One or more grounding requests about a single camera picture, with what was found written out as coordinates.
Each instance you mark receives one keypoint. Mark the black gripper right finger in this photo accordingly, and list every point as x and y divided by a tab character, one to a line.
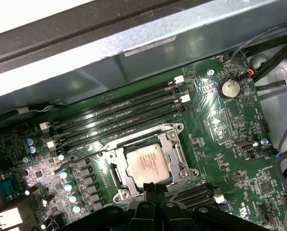
172	216

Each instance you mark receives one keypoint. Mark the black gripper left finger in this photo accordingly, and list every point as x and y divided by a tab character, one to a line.
143	216

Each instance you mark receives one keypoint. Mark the silver CPU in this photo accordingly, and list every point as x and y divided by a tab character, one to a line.
148	166

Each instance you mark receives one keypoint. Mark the metal locking lever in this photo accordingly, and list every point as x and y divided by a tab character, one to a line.
78	163
179	190

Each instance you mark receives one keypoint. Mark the black RAM slot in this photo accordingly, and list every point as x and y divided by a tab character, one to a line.
109	134
109	103
201	203
109	113
109	124
193	188
196	196

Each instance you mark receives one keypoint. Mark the CPU socket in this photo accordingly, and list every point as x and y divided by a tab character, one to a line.
168	128

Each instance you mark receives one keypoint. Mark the green motherboard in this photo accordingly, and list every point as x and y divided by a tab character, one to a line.
217	168

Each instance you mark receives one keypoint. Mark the internal USB port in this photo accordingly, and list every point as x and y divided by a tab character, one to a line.
244	147

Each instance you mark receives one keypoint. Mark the round coin battery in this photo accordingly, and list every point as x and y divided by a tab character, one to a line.
229	87

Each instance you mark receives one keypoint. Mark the black PC case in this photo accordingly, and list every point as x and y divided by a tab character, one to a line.
157	60

